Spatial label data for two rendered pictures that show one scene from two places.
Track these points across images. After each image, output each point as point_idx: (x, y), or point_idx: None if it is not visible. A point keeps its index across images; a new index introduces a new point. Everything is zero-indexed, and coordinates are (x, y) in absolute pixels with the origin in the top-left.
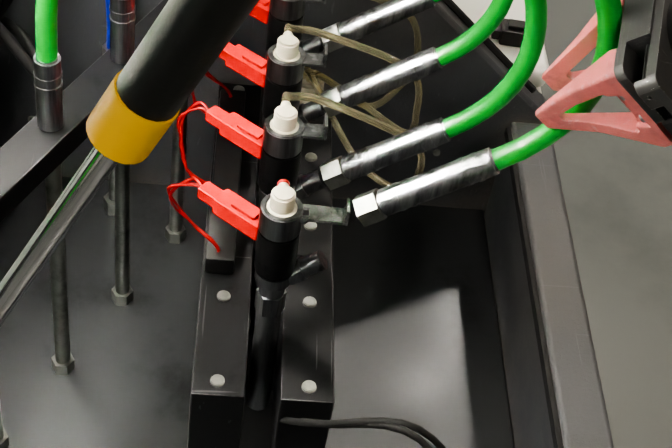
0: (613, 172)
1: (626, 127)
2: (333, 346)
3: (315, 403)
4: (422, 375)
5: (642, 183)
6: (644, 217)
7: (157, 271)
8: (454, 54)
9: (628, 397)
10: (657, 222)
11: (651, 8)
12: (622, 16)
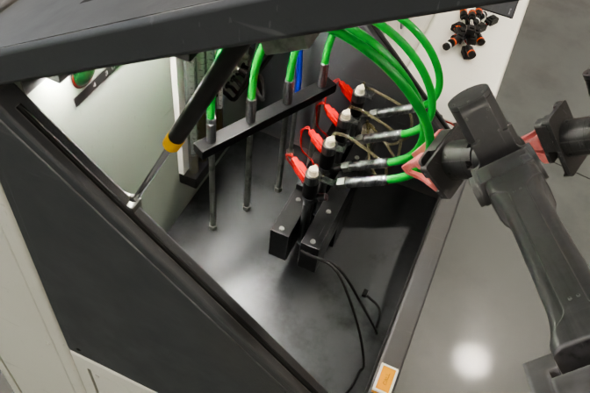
0: (574, 203)
1: (428, 182)
2: (329, 230)
3: (312, 247)
4: (378, 255)
5: (587, 213)
6: (580, 229)
7: (295, 183)
8: (406, 134)
9: (533, 309)
10: (586, 233)
11: (441, 141)
12: (433, 140)
